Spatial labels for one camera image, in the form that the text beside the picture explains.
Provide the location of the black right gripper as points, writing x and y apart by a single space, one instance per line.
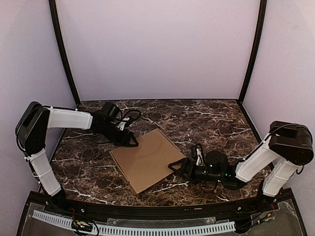
188 167

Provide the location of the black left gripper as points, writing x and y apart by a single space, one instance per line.
124 138

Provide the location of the brown cardboard box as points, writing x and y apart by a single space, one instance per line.
147 164

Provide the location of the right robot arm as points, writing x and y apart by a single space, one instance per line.
291 144

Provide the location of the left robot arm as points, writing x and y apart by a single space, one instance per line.
33 127

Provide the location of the small electronics board right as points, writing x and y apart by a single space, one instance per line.
266 218

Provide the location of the small electronics board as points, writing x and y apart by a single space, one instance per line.
266 218
81 226

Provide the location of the small electronics board left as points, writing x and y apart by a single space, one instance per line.
81 226

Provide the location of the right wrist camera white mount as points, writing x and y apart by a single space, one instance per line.
197 154

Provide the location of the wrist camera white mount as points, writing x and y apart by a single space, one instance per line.
128 118
197 154

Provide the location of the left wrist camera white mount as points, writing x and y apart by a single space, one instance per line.
128 118

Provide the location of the black front rail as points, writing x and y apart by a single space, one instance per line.
234 210

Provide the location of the white slotted cable duct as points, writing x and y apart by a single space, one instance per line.
119 227

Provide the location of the left black frame post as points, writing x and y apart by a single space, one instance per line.
62 51

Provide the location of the black frame post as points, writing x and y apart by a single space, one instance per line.
254 51
62 51

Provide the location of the right black frame post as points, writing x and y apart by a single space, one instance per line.
254 51

